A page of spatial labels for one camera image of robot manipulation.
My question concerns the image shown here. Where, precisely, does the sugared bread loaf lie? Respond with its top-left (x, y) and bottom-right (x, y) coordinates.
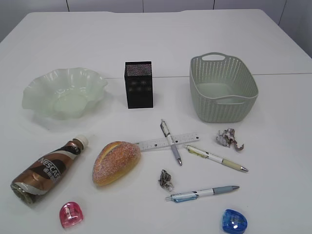
top-left (92, 141), bottom-right (141, 186)

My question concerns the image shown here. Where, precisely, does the small paper ball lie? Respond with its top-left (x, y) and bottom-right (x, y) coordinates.
top-left (158, 169), bottom-right (174, 192)

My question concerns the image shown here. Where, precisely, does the large paper ball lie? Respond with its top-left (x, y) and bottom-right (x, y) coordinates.
top-left (216, 128), bottom-right (244, 152)

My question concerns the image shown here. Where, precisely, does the blue pencil sharpener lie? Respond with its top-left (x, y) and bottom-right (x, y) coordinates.
top-left (222, 209), bottom-right (248, 234)

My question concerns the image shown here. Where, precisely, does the brown Nescafe coffee bottle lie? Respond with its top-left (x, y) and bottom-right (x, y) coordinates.
top-left (10, 135), bottom-right (88, 204)

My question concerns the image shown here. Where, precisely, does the grey and white pen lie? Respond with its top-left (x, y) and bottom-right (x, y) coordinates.
top-left (160, 119), bottom-right (182, 166)

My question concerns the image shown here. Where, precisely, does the black mesh pen holder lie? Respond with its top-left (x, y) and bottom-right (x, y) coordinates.
top-left (124, 61), bottom-right (154, 109)

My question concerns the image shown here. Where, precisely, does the beige and white pen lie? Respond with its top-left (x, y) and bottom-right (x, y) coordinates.
top-left (183, 145), bottom-right (249, 172)

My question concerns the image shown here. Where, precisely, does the grey-green plastic woven basket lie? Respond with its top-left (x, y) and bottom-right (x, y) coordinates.
top-left (189, 52), bottom-right (259, 123)

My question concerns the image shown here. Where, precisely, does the blue and white pen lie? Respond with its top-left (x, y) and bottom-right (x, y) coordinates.
top-left (165, 186), bottom-right (240, 203)

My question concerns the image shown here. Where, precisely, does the pale green wavy glass plate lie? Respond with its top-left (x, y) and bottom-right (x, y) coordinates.
top-left (22, 67), bottom-right (108, 120)

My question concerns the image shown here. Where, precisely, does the pink pencil sharpener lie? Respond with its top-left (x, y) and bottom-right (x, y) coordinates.
top-left (59, 201), bottom-right (84, 228)

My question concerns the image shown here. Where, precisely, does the clear plastic ruler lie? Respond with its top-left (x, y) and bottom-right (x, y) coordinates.
top-left (136, 133), bottom-right (199, 152)

